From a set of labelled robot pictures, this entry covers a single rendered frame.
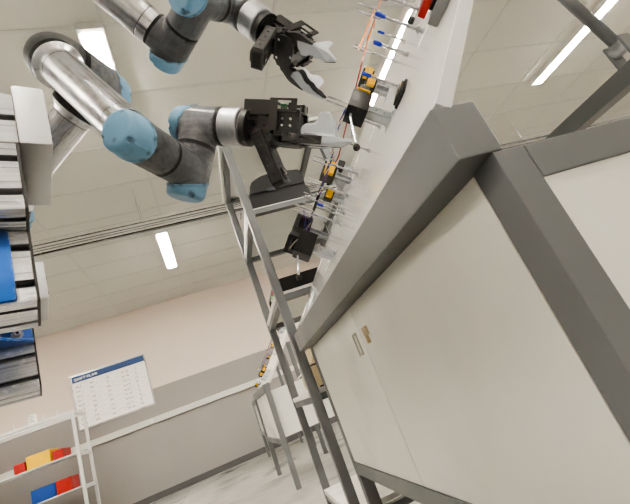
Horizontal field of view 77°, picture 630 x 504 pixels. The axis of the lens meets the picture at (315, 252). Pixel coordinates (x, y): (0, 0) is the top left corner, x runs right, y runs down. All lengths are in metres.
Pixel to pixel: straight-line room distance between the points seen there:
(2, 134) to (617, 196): 0.67
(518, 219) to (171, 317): 8.08
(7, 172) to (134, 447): 7.72
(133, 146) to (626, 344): 0.66
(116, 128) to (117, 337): 7.82
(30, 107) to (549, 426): 0.71
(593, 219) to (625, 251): 0.04
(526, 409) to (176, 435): 7.69
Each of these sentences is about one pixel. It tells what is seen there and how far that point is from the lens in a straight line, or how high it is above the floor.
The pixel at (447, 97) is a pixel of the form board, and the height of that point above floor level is 0.87.
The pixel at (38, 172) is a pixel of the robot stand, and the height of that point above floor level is 1.03.
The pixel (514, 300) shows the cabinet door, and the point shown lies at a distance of 0.48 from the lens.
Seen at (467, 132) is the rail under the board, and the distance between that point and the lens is 0.44.
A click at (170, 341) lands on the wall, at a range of 8.26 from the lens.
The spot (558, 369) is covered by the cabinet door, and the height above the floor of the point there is 0.59.
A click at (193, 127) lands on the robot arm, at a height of 1.18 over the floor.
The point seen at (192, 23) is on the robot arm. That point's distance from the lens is 0.98.
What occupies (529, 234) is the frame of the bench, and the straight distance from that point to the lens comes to 0.43.
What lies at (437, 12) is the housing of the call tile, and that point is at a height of 1.07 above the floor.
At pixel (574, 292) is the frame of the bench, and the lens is 0.42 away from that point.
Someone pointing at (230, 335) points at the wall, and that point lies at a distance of 8.21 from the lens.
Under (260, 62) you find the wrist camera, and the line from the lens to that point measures 0.89.
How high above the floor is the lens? 0.65
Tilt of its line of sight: 18 degrees up
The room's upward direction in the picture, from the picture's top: 22 degrees counter-clockwise
